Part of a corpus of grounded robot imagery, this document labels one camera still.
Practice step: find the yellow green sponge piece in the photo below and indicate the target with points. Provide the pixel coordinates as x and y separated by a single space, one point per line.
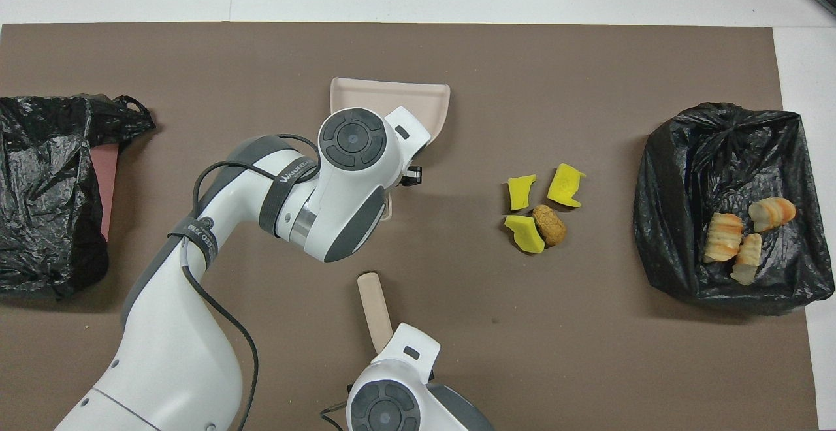
520 192
565 186
526 235

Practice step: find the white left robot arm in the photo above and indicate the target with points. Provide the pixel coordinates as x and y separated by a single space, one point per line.
170 352

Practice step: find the beige plastic dustpan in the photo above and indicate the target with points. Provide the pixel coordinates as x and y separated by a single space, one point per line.
385 95

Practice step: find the beige hand brush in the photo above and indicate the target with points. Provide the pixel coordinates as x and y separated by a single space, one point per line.
373 307

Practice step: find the orange striped croissant piece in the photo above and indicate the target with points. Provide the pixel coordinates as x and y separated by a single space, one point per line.
772 214
723 238

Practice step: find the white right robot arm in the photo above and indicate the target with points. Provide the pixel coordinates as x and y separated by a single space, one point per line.
398 366

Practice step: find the black plastic trash bag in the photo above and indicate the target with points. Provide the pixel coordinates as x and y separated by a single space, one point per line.
679 176
46 176

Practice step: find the brown paper table mat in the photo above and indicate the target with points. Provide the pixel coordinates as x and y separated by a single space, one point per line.
588 59

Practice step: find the pale pastry piece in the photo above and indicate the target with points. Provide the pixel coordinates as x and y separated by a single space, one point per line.
746 260

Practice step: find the pink box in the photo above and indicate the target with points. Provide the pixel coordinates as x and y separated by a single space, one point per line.
108 183

